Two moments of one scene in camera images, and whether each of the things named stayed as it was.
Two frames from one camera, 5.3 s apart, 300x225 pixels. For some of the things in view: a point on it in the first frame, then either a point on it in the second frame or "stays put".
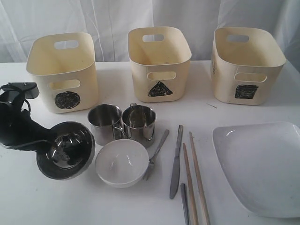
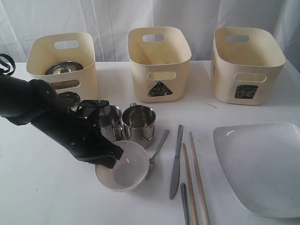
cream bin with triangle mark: [161, 70] stays put
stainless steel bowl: [71, 154] -> [64, 67]
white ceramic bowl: [122, 163] stays put
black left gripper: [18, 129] -> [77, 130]
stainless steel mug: [105, 119] stays put
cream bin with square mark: [244, 62] stays put
